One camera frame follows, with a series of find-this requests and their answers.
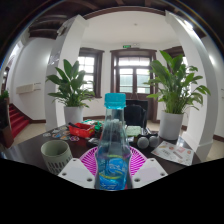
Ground large potted leafy plant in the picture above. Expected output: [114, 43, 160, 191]
[145, 49, 212, 141]

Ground small potted leafy plant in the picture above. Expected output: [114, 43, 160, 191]
[45, 59, 96, 126]

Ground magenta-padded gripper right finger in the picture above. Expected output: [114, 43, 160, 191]
[128, 147, 168, 190]

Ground printed white paper sheet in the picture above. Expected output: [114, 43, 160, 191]
[150, 139, 194, 167]

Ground clear blue-capped water bottle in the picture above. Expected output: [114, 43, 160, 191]
[94, 92, 133, 192]

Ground wide brown-framed window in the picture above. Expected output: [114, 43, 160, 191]
[78, 47, 105, 99]

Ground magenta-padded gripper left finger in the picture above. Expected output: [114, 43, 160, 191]
[57, 147, 100, 190]

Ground flat black device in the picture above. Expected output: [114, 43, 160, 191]
[86, 137, 101, 148]

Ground brown glazed double door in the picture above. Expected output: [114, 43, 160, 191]
[109, 48, 158, 101]

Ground red plastic box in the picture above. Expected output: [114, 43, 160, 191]
[68, 122, 96, 139]

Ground pale green patterned cup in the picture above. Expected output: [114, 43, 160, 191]
[40, 139, 74, 175]

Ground black office chair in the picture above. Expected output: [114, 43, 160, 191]
[124, 99, 149, 129]

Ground narrow brown-framed window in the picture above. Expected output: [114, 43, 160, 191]
[163, 45, 189, 68]

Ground red carpeted staircase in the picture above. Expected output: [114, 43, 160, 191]
[8, 103, 31, 138]

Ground colourful round stickers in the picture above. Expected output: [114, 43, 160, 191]
[42, 125, 81, 143]

